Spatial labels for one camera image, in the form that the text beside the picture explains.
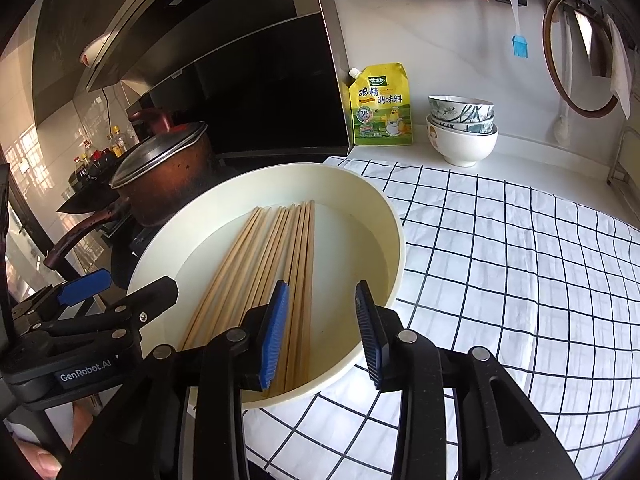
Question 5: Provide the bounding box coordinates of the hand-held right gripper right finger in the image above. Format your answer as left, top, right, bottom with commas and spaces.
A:
354, 280, 583, 480

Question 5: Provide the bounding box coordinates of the glass pot lid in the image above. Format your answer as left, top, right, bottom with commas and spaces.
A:
109, 107, 208, 190

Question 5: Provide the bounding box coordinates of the blue silicone brush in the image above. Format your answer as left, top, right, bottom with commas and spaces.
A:
506, 0, 530, 58

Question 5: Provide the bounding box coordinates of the red-brown cooking pot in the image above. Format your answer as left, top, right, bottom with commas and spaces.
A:
42, 121, 216, 271

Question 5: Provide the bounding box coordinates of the black range hood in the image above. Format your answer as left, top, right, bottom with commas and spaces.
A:
30, 0, 351, 157

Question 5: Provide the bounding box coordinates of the metal rack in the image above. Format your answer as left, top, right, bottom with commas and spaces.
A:
607, 125, 640, 186

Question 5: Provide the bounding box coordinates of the blue patterned bowl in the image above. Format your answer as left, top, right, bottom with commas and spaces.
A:
428, 95, 495, 122
429, 114, 496, 134

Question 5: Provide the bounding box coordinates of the round brown-rimmed lid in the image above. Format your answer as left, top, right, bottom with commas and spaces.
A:
542, 0, 621, 120

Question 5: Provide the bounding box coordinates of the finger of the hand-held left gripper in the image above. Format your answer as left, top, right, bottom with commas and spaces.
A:
12, 268, 113, 321
35, 276, 179, 346

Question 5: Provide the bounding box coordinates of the white red round object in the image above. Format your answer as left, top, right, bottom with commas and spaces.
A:
80, 34, 115, 67

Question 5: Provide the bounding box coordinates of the person's left hand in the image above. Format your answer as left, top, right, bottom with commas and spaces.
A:
12, 437, 63, 480

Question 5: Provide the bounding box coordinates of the bundle of wooden chopsticks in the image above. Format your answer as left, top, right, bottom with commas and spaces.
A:
177, 200, 316, 393

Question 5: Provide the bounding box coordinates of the row of condiment bottles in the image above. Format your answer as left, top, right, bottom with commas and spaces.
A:
65, 125, 128, 193

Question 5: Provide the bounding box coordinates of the cream round basin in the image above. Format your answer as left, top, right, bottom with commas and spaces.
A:
125, 161, 406, 408

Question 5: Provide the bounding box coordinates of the white black checked cloth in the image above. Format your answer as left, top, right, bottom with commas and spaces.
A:
242, 156, 640, 480

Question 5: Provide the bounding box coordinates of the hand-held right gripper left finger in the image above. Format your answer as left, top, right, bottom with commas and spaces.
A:
62, 280, 291, 480

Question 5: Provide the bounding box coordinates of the yellow seasoning pouch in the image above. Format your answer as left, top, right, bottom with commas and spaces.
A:
346, 62, 416, 147

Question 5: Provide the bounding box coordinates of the white bowl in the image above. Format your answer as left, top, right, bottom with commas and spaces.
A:
426, 115, 499, 167

